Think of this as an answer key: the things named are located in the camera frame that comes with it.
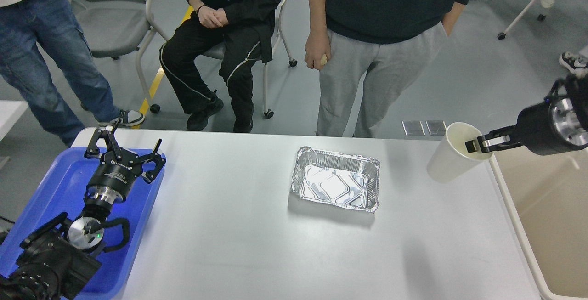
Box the blue plastic tray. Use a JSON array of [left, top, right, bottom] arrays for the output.
[[0, 147, 164, 300]]

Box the person in white trousers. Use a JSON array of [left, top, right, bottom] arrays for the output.
[[558, 45, 588, 77]]

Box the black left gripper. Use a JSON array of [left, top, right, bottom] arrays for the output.
[[84, 119, 166, 204]]

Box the metal floor socket plate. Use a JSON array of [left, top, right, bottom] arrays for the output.
[[425, 120, 447, 136]]

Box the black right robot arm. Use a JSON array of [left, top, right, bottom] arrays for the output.
[[462, 75, 588, 156]]

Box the standing person's hand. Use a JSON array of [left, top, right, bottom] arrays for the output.
[[304, 30, 331, 71]]

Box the person in blue jeans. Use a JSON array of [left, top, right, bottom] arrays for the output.
[[0, 0, 145, 147]]

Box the standing person dark hoodie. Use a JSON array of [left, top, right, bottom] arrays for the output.
[[308, 0, 469, 137]]

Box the white side table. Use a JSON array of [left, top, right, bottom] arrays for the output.
[[0, 100, 28, 141]]

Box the aluminium foil tray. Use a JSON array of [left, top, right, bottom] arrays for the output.
[[291, 147, 380, 213]]

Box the seated person in black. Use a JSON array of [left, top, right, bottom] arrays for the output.
[[159, 0, 281, 133]]

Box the white paper cup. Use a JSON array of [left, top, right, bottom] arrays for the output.
[[427, 122, 493, 183]]

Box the grey office chair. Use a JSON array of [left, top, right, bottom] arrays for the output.
[[76, 0, 170, 113]]

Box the white chair under person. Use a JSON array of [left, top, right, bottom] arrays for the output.
[[202, 0, 298, 119]]

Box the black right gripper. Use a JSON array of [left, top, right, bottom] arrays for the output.
[[465, 97, 587, 156]]

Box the beige plastic bin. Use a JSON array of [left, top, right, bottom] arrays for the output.
[[492, 147, 588, 300]]

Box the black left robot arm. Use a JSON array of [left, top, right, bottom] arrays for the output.
[[1, 125, 166, 300]]

